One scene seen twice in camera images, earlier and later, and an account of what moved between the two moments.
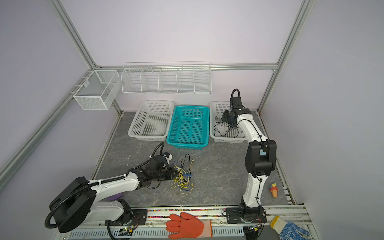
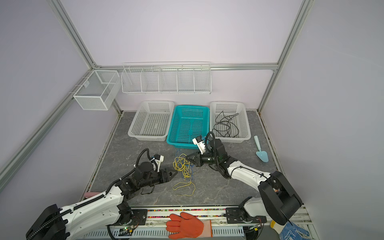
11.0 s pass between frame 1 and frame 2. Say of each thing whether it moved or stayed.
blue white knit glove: stayed
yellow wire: moved
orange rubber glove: stayed
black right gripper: moved
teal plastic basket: stayed
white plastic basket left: stayed
